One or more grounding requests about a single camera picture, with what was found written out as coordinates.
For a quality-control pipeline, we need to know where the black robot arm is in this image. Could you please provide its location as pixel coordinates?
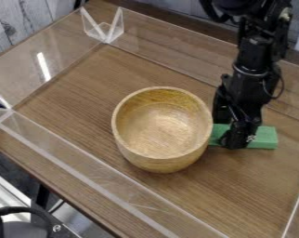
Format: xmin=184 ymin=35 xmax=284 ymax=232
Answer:
xmin=198 ymin=0 xmax=292 ymax=150

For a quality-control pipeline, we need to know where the brown wooden bowl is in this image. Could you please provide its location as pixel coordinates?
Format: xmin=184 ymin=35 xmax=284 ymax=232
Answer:
xmin=112 ymin=86 xmax=213 ymax=174

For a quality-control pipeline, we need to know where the clear acrylic corner bracket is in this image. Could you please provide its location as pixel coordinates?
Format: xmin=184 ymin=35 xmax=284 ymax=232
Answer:
xmin=78 ymin=7 xmax=124 ymax=44

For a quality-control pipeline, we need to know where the green rectangular block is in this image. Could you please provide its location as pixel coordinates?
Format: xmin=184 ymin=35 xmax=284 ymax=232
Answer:
xmin=208 ymin=124 xmax=279 ymax=150

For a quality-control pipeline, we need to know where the grey metal base plate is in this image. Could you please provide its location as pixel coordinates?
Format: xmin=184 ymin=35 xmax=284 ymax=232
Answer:
xmin=0 ymin=217 xmax=84 ymax=238

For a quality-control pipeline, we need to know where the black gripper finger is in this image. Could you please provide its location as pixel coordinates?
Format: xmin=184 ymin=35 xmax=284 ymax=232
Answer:
xmin=220 ymin=119 xmax=261 ymax=150
xmin=212 ymin=84 xmax=232 ymax=125

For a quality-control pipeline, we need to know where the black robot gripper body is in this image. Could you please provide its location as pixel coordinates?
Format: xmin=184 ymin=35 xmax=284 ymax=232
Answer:
xmin=221 ymin=63 xmax=281 ymax=122

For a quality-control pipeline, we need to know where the black cable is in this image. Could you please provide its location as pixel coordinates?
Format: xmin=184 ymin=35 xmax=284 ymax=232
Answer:
xmin=0 ymin=205 xmax=60 ymax=238

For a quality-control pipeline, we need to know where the clear acrylic front wall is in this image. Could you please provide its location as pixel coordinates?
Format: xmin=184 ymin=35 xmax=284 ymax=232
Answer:
xmin=0 ymin=109 xmax=228 ymax=238

